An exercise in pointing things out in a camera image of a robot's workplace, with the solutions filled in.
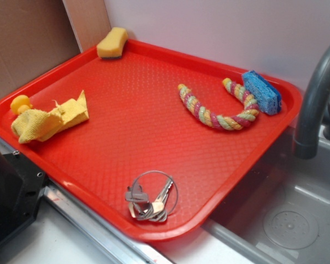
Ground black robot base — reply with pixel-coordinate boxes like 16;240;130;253
0;152;47;247

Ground red plastic tray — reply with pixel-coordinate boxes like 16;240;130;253
0;40;301;242

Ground yellow sponge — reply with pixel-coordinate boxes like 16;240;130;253
96;27;128;59

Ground blue sponge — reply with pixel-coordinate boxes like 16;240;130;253
241;70;282;116

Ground yellow cloth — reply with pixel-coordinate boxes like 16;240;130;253
11;91;89;144

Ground grey faucet spout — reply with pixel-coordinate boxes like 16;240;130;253
293;46;330;159

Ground grey plastic sink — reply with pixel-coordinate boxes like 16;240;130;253
203;129;330;263

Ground yellow rubber duck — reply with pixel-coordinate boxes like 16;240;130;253
10;95;33;115

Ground brown cardboard panel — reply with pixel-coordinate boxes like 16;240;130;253
0;1;111;99

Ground silver keys on ring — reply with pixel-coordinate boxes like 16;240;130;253
125;170;179;223

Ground multicolour rope toy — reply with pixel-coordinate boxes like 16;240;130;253
178;78;260;131

